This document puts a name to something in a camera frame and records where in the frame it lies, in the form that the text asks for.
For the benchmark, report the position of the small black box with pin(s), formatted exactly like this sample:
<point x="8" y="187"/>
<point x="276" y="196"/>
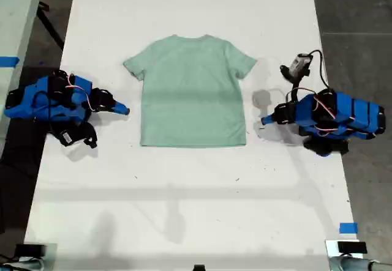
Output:
<point x="352" y="247"/>
<point x="30" y="250"/>

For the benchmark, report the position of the black stand leg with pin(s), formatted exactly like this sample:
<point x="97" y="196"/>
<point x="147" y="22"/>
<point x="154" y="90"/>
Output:
<point x="50" y="26"/>

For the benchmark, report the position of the pale green T-shirt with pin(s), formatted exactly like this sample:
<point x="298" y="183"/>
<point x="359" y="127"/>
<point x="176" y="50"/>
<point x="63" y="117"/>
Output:
<point x="193" y="93"/>

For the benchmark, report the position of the black camera box grey face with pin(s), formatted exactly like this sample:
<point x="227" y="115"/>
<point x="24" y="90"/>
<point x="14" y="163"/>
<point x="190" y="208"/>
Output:
<point x="297" y="66"/>

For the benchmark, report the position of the blue tape strip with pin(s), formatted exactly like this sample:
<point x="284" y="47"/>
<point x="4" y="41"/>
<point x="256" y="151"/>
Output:
<point x="348" y="228"/>
<point x="9" y="61"/>

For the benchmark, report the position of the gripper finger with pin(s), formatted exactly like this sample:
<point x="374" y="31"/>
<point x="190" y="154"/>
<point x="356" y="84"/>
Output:
<point x="270" y="122"/>
<point x="270" y="117"/>
<point x="114" y="111"/>
<point x="121" y="106"/>

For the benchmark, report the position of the pale side table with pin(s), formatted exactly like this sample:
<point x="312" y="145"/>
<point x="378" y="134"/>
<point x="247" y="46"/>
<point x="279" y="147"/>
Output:
<point x="15" y="23"/>

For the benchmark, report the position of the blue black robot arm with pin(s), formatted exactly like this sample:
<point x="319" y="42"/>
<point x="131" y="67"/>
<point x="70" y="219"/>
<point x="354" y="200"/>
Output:
<point x="358" y="112"/>
<point x="46" y="99"/>

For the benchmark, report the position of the black camera box white label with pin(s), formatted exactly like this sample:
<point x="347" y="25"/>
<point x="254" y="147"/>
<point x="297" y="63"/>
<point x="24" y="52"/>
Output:
<point x="70" y="135"/>

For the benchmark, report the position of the grey metal bracket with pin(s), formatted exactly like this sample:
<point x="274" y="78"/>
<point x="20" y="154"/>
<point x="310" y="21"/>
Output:
<point x="21" y="265"/>
<point x="358" y="264"/>

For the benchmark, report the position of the white mounting plate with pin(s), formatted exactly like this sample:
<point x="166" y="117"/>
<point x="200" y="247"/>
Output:
<point x="331" y="248"/>

